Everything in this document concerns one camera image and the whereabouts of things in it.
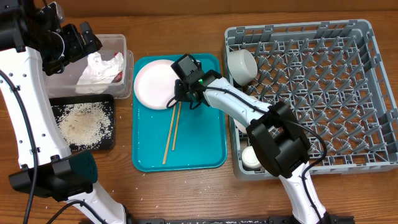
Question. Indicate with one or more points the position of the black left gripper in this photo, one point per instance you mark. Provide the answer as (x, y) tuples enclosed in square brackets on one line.
[(93, 44)]

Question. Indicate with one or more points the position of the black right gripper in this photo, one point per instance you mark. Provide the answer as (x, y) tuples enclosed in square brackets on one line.
[(182, 91)]

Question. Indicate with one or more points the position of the wooden chopstick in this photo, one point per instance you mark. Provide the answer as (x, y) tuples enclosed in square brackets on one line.
[(169, 136), (176, 125)]

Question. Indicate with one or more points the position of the white napkin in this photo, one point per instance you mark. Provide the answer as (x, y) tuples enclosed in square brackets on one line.
[(99, 73)]

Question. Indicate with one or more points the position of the large pink plate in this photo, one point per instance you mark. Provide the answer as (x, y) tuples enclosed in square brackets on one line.
[(154, 84)]

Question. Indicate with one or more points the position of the red snack wrapper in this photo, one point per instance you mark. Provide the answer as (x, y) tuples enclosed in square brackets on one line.
[(118, 77)]

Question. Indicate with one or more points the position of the grey rice bowl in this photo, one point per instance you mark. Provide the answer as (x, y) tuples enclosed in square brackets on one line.
[(242, 66)]

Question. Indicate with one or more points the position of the white rice pile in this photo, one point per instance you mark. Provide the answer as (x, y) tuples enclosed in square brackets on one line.
[(86, 125)]

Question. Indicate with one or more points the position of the white cup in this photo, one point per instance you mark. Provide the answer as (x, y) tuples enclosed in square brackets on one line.
[(249, 158)]

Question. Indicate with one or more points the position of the small pink plate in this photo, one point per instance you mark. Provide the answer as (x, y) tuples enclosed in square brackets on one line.
[(240, 127)]

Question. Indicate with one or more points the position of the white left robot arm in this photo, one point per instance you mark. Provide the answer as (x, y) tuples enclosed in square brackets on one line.
[(36, 43)]

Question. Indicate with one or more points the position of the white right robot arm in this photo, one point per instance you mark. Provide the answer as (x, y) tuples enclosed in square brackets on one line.
[(279, 141)]

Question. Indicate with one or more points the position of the clear plastic waste bin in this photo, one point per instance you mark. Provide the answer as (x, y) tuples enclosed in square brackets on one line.
[(64, 84)]

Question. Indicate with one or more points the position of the grey dishwasher rack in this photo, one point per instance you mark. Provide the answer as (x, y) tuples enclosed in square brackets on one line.
[(332, 76)]

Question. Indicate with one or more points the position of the teal serving tray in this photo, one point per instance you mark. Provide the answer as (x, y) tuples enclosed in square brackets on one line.
[(200, 144)]

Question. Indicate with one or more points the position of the black plastic tray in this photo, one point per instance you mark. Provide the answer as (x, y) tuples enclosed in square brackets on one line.
[(58, 104)]

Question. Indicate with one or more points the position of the black rail bar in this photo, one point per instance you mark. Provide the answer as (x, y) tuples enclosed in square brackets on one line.
[(329, 219)]

